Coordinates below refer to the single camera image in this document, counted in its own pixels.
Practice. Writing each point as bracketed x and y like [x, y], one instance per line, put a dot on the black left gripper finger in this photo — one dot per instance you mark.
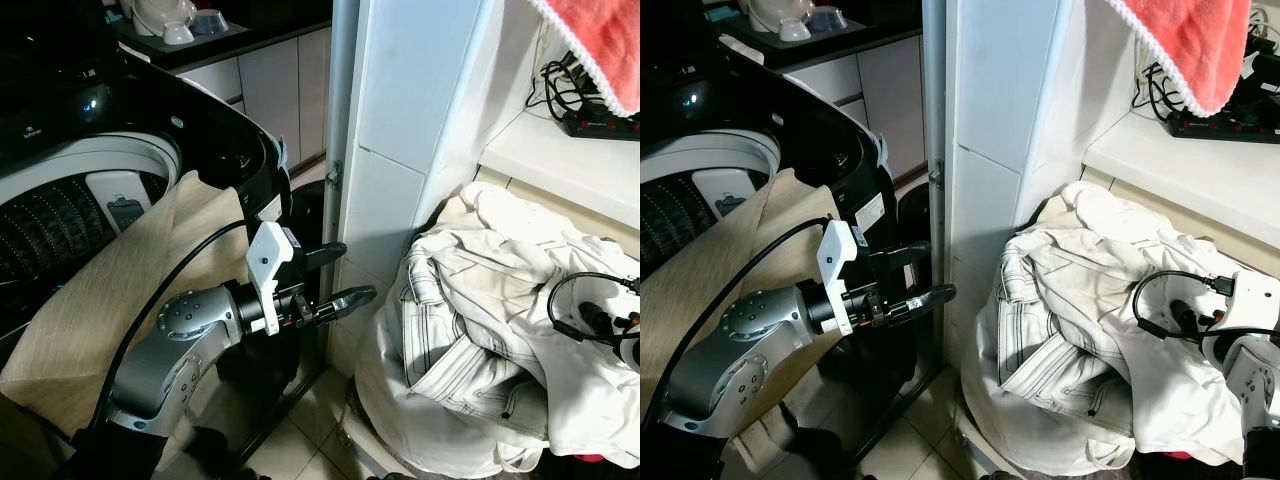
[325, 256]
[900, 254]
[925, 301]
[350, 300]

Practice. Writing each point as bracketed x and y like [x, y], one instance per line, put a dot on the white stitched garment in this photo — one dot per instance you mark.
[1060, 270]
[480, 270]

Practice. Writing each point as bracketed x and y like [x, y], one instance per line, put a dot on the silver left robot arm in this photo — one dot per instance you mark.
[725, 370]
[160, 370]

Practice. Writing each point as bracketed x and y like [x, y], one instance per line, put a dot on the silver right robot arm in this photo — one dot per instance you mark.
[630, 352]
[1250, 375]

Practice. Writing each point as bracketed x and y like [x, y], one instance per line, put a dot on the black top-load washing machine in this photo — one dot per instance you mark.
[230, 130]
[830, 140]

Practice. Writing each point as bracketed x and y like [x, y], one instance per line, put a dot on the beige cloth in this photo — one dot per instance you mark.
[690, 300]
[90, 300]

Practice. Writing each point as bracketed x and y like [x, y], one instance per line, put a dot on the steel washer drum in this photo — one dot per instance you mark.
[50, 225]
[668, 215]

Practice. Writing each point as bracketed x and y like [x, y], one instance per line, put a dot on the white kitchen base cabinets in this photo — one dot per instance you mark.
[890, 100]
[270, 90]

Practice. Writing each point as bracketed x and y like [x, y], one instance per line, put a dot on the tall white cabinet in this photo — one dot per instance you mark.
[410, 90]
[1000, 90]

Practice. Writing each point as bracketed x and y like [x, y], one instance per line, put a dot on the black power strip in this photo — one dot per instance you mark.
[600, 127]
[1220, 128]

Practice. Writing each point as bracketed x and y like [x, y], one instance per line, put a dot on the grey dish tray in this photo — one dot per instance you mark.
[850, 36]
[225, 38]

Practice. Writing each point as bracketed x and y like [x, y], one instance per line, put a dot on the grey blue bowl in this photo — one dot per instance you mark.
[210, 22]
[828, 20]

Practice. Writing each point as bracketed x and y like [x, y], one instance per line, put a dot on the small white bowl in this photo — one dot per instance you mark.
[795, 32]
[177, 35]

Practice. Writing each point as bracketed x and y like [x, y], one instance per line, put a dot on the white round pot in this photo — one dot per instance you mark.
[160, 12]
[780, 10]

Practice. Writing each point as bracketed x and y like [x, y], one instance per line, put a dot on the coral towel with white trim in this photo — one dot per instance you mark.
[600, 40]
[1190, 40]

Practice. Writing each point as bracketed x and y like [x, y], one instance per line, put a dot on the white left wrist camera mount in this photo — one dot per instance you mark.
[835, 255]
[265, 255]

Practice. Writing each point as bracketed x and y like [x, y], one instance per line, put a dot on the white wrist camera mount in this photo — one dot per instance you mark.
[1255, 298]
[265, 255]
[835, 255]

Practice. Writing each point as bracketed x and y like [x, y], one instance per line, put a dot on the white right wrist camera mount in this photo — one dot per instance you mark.
[1255, 298]

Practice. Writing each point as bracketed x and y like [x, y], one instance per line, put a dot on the grey metal door frame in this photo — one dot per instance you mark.
[933, 80]
[340, 80]

